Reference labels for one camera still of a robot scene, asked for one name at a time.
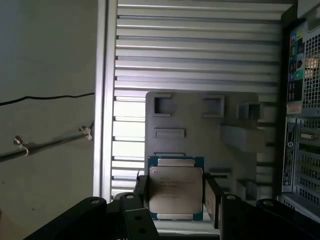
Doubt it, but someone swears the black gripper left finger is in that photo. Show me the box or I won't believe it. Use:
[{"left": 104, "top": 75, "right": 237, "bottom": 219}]
[{"left": 22, "top": 170, "right": 161, "bottom": 240}]

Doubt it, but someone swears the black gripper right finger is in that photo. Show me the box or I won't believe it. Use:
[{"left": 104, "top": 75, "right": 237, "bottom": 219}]
[{"left": 203, "top": 174, "right": 320, "bottom": 240}]

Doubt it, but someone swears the silver CPU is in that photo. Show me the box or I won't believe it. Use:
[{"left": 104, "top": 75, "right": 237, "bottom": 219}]
[{"left": 147, "top": 155, "right": 205, "bottom": 222}]

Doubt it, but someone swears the metal rod with clamps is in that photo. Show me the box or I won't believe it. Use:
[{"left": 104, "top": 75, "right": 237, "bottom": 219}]
[{"left": 0, "top": 125, "right": 95, "bottom": 164}]

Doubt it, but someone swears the black open PC case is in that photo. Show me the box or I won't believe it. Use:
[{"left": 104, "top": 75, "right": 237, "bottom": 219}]
[{"left": 276, "top": 0, "right": 320, "bottom": 240}]

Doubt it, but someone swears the grey parts rack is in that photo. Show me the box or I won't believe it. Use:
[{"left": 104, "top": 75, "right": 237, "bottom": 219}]
[{"left": 144, "top": 90, "right": 278, "bottom": 240}]

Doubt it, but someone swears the black floor cable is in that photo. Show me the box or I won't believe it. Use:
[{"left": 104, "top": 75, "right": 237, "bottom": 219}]
[{"left": 0, "top": 91, "right": 96, "bottom": 107}]

